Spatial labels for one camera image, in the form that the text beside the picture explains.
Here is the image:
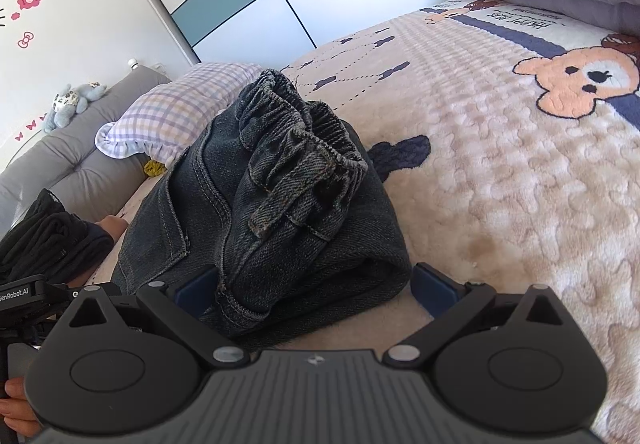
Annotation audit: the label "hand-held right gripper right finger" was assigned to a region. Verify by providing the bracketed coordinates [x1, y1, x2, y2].
[386, 263, 576, 369]

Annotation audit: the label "blue plush toy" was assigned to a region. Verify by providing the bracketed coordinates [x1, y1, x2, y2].
[42, 81, 107, 134]

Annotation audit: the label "navy folded pants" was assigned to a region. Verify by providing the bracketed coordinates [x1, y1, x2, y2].
[47, 220, 116, 286]

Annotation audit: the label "beige bear print bedspread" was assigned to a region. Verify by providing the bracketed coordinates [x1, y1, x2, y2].
[82, 0, 640, 444]

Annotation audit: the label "black folded fleece garment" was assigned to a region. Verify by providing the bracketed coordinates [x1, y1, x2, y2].
[0, 188, 91, 286]

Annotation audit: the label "person's left hand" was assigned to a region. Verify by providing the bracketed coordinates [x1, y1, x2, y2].
[0, 376, 41, 439]

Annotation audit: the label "dark blue denim jeans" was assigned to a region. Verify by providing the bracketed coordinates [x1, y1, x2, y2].
[111, 69, 413, 347]

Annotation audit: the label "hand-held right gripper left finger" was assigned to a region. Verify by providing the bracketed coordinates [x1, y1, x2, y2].
[65, 267, 249, 370]

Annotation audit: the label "grey padded headboard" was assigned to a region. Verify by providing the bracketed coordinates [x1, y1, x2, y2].
[0, 65, 173, 242]

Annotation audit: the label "purple checked pillow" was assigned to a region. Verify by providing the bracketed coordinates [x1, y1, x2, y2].
[95, 61, 273, 166]

